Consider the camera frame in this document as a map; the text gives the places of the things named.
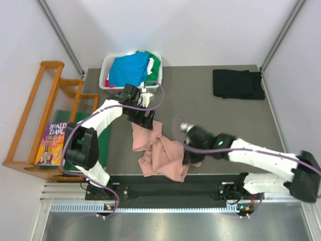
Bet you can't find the red t shirt in basket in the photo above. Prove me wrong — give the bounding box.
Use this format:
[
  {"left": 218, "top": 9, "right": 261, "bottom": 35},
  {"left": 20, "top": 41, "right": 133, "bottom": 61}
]
[{"left": 104, "top": 78, "right": 116, "bottom": 88}]

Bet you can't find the white t shirt in basket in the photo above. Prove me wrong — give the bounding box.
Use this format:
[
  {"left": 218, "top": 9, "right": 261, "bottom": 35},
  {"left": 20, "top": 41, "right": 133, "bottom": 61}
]
[{"left": 140, "top": 58, "right": 155, "bottom": 87}]

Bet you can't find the white plastic laundry basket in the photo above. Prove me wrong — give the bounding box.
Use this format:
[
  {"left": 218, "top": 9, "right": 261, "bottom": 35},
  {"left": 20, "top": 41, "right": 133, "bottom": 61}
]
[{"left": 99, "top": 51, "right": 163, "bottom": 93}]

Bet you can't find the folded black t shirt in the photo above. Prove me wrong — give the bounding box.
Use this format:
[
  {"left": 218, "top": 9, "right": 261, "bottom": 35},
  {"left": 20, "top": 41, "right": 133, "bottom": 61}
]
[{"left": 213, "top": 69, "right": 265, "bottom": 100}]

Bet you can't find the Roald Dahl book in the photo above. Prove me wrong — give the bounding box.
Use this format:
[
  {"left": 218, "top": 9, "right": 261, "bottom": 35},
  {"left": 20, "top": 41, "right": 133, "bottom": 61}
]
[{"left": 35, "top": 122, "right": 69, "bottom": 167}]

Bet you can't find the green book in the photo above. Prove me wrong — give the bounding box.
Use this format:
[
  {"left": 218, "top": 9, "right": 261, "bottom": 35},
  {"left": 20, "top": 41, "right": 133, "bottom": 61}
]
[{"left": 49, "top": 110, "right": 110, "bottom": 176}]

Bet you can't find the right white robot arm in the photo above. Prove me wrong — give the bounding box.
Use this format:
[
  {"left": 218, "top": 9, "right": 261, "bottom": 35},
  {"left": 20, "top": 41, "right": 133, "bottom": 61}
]
[{"left": 180, "top": 123, "right": 320, "bottom": 203}]

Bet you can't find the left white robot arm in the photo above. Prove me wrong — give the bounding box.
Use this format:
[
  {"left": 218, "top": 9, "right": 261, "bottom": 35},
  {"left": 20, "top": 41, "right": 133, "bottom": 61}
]
[{"left": 61, "top": 84, "right": 155, "bottom": 199}]

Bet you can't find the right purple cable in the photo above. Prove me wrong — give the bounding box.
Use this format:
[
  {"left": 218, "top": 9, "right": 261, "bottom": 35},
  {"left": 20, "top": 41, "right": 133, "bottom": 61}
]
[{"left": 173, "top": 115, "right": 321, "bottom": 218}]

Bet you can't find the green t shirt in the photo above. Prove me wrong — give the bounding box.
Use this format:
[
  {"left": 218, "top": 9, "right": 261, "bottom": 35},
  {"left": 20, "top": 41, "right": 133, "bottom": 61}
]
[{"left": 144, "top": 51, "right": 162, "bottom": 86}]

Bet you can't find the pink t shirt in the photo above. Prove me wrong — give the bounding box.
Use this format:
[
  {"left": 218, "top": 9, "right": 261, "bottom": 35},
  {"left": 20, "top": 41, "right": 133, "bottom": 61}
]
[{"left": 131, "top": 121, "right": 190, "bottom": 182}]

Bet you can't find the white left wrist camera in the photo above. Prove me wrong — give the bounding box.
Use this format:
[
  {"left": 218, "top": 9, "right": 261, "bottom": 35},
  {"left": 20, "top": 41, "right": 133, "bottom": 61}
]
[{"left": 138, "top": 92, "right": 154, "bottom": 108}]

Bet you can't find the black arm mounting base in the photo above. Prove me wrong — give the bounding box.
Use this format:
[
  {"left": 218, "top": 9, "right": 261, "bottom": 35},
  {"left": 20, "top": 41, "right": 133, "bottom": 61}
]
[{"left": 84, "top": 175, "right": 264, "bottom": 203}]

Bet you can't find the wooden rack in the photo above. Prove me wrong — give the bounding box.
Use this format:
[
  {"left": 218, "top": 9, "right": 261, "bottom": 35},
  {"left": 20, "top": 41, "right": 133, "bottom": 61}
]
[{"left": 3, "top": 61, "right": 99, "bottom": 182}]

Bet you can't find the blue t shirt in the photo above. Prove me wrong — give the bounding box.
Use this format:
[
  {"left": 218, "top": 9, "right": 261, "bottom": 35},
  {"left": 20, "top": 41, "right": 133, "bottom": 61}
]
[{"left": 108, "top": 52, "right": 149, "bottom": 87}]

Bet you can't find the grey slotted cable duct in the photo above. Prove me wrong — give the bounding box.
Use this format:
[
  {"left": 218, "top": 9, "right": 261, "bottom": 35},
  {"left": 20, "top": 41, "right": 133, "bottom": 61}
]
[{"left": 50, "top": 203, "right": 253, "bottom": 213}]

